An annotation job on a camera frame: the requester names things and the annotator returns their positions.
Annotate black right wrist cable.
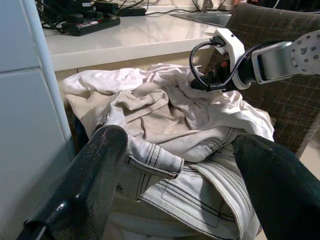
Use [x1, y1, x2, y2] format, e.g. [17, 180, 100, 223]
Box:
[189, 36, 253, 93]

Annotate white appliance side panel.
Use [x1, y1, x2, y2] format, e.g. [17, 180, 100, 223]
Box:
[0, 0, 76, 240]

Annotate dark plaid fabric chair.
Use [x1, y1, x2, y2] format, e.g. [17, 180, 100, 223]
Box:
[206, 2, 320, 159]

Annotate beige crumpled garment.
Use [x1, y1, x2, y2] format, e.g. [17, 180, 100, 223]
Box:
[66, 82, 237, 163]

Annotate white shirt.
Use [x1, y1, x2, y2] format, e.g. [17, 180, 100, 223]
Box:
[62, 63, 275, 142]

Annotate black power adapter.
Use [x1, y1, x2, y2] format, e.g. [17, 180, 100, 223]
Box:
[116, 6, 147, 17]

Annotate tangled black power cables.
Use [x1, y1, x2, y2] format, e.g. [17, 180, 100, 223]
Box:
[34, 0, 156, 35]

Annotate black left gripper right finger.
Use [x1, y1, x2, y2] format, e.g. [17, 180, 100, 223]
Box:
[231, 134, 320, 240]

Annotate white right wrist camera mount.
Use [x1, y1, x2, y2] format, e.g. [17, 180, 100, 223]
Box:
[213, 27, 252, 91]

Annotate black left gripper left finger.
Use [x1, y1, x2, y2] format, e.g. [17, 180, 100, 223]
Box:
[14, 124, 129, 240]

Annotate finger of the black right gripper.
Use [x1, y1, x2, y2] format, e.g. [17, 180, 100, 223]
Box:
[191, 73, 213, 93]

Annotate black power strip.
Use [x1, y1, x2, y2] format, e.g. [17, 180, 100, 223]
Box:
[61, 16, 121, 37]

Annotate white jeans with black stitching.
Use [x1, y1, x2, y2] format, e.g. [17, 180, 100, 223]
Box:
[94, 104, 263, 240]

